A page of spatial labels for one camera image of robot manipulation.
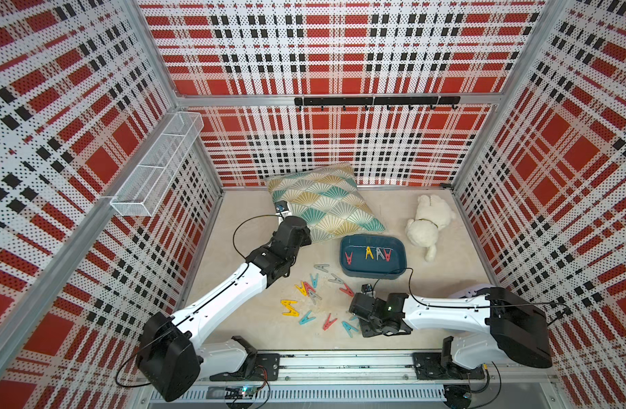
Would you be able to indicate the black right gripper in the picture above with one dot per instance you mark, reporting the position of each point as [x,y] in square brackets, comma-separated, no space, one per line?
[366,331]

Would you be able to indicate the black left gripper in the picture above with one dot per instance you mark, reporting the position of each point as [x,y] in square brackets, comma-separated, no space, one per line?
[306,239]

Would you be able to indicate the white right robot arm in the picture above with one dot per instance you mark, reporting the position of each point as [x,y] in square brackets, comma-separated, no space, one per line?
[491,324]

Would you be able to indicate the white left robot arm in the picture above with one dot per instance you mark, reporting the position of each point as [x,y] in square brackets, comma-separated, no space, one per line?
[173,351]

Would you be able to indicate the teal plastic storage box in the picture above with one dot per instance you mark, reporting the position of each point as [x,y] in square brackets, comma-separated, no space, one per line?
[373,268]

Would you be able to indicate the teal clothespin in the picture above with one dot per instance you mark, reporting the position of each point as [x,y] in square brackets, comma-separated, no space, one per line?
[350,329]
[314,280]
[308,317]

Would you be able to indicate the teal yellow patterned pillow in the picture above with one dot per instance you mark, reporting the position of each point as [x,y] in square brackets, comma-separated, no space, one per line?
[328,199]

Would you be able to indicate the white plush teddy bear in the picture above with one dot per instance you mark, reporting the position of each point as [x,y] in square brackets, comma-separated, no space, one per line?
[433,214]

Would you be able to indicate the green circuit board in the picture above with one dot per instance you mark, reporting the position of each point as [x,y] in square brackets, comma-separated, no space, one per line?
[240,393]

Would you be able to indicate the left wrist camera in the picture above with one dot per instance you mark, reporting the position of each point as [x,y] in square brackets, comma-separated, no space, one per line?
[282,208]

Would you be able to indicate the metal base rail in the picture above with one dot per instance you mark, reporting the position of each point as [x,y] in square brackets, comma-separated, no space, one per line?
[351,376]

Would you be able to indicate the white wire mesh shelf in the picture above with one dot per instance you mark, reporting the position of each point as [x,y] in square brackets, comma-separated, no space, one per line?
[143,191]

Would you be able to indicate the black wall hook rail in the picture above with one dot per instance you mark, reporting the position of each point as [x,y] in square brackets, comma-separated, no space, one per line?
[374,101]

